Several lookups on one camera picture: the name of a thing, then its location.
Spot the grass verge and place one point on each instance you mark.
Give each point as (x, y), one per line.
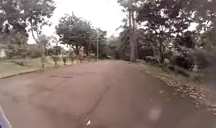
(9, 68)

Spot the row of small bushes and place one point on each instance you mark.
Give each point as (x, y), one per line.
(56, 59)

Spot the reddish dirt road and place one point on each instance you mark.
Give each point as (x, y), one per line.
(96, 93)

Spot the thin pole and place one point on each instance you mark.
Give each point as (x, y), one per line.
(97, 46)

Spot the row of trees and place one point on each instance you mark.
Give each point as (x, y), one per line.
(162, 20)
(16, 20)

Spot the broad leafy tree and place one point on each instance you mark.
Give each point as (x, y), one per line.
(76, 33)

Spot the leaf-strewn verge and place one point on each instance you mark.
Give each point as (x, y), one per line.
(182, 85)

